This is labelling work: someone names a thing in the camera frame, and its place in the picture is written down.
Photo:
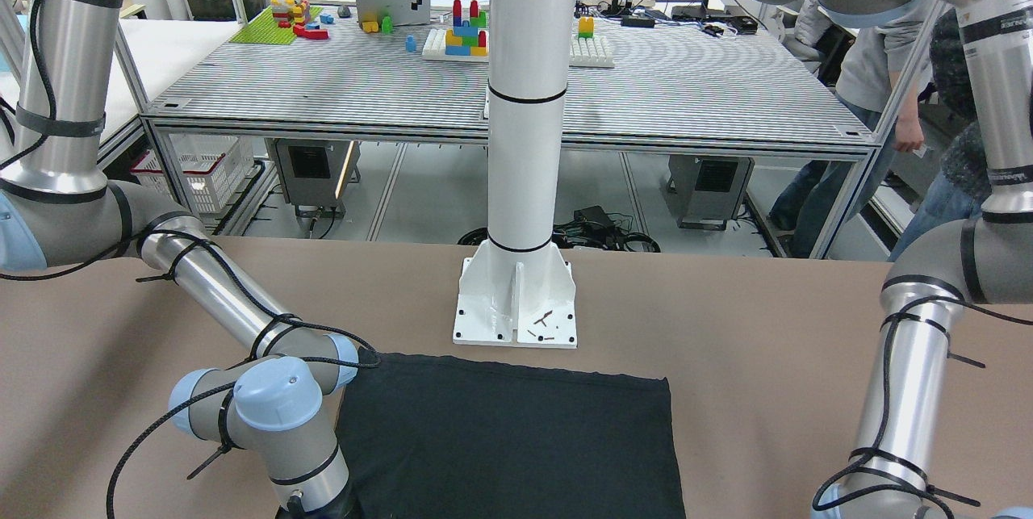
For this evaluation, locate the black printed t-shirt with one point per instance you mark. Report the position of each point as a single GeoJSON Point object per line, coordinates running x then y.
{"type": "Point", "coordinates": [442, 437]}

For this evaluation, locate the green lego baseplate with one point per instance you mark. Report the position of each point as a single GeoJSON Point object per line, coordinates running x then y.
{"type": "Point", "coordinates": [269, 30]}

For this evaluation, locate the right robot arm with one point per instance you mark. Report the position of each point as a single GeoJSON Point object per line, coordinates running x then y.
{"type": "Point", "coordinates": [59, 209]}

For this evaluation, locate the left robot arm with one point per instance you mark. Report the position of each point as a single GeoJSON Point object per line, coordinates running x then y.
{"type": "Point", "coordinates": [957, 262]}

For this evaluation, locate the white plastic crate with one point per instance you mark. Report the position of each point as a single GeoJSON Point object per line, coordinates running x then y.
{"type": "Point", "coordinates": [214, 167]}

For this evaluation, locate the white lego baseplate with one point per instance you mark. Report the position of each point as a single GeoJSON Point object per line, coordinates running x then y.
{"type": "Point", "coordinates": [591, 52]}

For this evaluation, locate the standing person in grey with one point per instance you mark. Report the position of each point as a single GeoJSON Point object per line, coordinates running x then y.
{"type": "Point", "coordinates": [870, 71]}

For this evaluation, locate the yellow lego block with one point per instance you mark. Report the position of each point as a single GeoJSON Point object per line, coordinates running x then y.
{"type": "Point", "coordinates": [586, 27]}

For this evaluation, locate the striped workbench table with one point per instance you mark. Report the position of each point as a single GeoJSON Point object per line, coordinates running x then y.
{"type": "Point", "coordinates": [672, 90]}

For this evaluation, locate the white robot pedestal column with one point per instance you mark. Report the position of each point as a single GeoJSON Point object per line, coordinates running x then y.
{"type": "Point", "coordinates": [517, 289]}

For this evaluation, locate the grey control box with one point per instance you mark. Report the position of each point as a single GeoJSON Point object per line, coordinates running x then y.
{"type": "Point", "coordinates": [707, 190]}
{"type": "Point", "coordinates": [314, 174]}

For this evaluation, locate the colourful lego block stack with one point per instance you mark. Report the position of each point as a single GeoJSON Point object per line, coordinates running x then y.
{"type": "Point", "coordinates": [468, 35]}

